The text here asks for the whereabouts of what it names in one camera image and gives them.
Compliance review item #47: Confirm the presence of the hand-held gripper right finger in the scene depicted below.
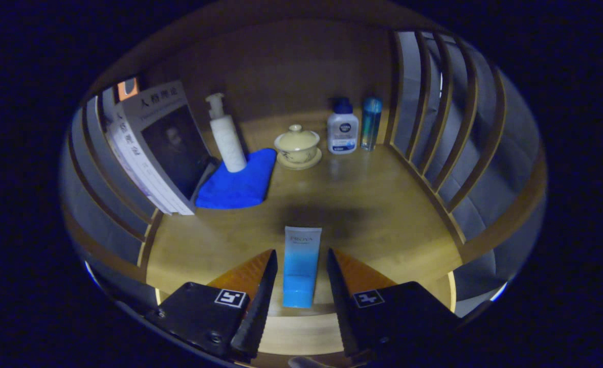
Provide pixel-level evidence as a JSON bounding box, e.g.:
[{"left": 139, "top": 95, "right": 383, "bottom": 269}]
[{"left": 326, "top": 248, "right": 460, "bottom": 358}]

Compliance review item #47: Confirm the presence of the teal bottle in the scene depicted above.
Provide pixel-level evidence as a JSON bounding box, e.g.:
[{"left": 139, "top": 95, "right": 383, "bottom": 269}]
[{"left": 360, "top": 97, "right": 383, "bottom": 152}]

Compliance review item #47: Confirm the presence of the blue and white tube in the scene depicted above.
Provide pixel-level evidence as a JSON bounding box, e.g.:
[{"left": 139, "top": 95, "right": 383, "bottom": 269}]
[{"left": 282, "top": 226, "right": 323, "bottom": 309}]

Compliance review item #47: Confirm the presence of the wooden countertop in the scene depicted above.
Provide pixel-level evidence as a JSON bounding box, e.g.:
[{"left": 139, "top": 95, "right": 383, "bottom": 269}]
[{"left": 145, "top": 110, "right": 463, "bottom": 317}]

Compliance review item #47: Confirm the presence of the plain white book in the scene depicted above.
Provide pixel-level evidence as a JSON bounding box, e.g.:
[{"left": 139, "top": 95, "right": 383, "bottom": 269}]
[{"left": 108, "top": 110, "right": 179, "bottom": 215}]

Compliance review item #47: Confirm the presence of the cream lidded tea cup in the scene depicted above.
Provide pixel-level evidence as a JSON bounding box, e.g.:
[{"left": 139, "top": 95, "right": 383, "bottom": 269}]
[{"left": 274, "top": 124, "right": 323, "bottom": 171}]

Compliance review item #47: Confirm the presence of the white lotion bottle blue cap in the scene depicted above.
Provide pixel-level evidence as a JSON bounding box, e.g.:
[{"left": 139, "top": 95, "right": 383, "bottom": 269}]
[{"left": 327, "top": 97, "right": 359, "bottom": 155}]

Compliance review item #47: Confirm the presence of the white book with dark cover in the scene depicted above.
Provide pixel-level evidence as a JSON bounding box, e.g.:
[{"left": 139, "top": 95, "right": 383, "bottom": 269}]
[{"left": 122, "top": 80, "right": 215, "bottom": 215}]

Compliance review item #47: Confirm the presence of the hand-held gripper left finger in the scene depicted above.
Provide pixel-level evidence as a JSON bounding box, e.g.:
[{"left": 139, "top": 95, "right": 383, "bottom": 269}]
[{"left": 145, "top": 249, "right": 278, "bottom": 361}]

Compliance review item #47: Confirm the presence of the wooden cabinet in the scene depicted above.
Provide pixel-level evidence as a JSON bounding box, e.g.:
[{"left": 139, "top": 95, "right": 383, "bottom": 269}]
[{"left": 60, "top": 3, "right": 547, "bottom": 366}]

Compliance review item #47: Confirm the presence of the white pump bottle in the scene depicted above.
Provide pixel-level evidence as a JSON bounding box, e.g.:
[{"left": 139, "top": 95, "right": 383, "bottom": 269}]
[{"left": 205, "top": 93, "right": 248, "bottom": 173}]

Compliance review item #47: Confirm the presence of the lilac book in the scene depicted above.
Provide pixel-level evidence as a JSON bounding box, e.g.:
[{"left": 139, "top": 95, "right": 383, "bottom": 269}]
[{"left": 104, "top": 120, "right": 171, "bottom": 214}]

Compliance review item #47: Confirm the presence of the blue cloth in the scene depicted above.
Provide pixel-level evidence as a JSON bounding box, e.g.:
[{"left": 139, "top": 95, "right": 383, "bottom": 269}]
[{"left": 195, "top": 148, "right": 278, "bottom": 210}]

